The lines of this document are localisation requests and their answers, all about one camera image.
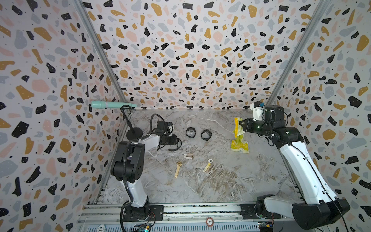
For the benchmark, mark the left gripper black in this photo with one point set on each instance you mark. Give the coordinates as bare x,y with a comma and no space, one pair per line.
173,140

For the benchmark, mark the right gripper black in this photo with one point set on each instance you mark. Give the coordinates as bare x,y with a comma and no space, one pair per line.
249,128

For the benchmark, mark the yellow green white cloth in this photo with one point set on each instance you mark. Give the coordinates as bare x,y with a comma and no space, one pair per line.
238,144

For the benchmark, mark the black digital watch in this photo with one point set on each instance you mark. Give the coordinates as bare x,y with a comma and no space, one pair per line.
206,135

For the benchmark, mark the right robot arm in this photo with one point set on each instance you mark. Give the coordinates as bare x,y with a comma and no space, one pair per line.
320,205

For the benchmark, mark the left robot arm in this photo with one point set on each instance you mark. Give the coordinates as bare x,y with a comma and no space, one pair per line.
128,165

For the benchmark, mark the black microphone stand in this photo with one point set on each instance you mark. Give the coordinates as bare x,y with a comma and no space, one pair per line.
134,132

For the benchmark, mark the red white round sticker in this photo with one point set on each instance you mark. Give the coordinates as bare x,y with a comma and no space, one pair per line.
209,222

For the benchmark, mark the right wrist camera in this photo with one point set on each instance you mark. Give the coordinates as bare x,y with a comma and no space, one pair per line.
257,109

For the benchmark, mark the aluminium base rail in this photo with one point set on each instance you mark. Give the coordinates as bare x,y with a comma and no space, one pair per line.
186,217

